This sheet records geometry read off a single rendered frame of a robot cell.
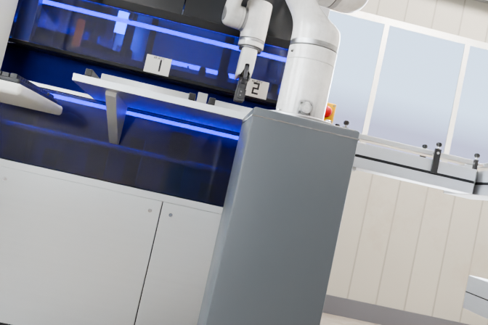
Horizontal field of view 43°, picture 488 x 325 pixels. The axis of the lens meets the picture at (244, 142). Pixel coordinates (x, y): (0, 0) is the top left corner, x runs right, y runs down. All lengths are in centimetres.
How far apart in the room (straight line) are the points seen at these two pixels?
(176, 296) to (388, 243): 245
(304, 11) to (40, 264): 119
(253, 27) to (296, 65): 54
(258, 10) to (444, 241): 282
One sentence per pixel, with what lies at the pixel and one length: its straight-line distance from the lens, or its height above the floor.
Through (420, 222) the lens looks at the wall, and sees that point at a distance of 439.
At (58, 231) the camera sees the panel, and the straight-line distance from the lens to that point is 211.
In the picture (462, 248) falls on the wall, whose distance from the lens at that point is 452.
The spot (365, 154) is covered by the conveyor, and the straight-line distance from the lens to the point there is 227.
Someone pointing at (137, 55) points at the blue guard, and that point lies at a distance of 211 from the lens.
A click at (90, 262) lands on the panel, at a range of 210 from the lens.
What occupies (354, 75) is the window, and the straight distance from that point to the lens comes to 427.
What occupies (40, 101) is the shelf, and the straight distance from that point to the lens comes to 175.
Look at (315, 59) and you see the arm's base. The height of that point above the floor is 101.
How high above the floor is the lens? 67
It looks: 5 degrees up
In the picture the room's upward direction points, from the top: 13 degrees clockwise
